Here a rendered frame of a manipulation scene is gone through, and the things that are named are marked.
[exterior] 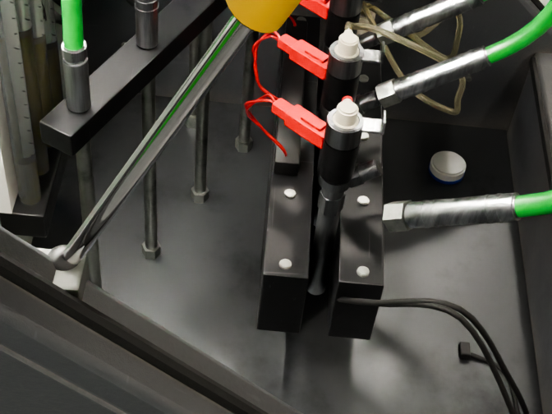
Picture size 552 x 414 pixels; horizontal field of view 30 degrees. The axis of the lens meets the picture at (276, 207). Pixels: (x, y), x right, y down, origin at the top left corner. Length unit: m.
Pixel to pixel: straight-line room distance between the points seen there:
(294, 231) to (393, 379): 0.19
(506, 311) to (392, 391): 0.15
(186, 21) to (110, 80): 0.09
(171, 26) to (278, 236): 0.19
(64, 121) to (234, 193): 0.35
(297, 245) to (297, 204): 0.04
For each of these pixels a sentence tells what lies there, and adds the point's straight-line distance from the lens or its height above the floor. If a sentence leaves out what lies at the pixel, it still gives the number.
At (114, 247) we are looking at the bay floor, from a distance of 1.04.
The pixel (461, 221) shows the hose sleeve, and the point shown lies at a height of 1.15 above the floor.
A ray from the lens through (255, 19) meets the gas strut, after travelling 0.30.
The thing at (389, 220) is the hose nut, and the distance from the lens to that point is 0.70.
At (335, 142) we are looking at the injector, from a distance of 0.77.
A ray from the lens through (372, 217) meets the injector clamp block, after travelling 0.89.
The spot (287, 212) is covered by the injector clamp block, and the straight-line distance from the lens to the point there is 0.88.
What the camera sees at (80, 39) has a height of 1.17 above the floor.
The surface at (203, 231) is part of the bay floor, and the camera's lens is 1.06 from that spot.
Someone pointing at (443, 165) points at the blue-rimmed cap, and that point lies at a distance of 1.14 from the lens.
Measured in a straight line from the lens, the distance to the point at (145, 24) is 0.82.
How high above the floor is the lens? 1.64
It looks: 48 degrees down
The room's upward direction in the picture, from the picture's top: 7 degrees clockwise
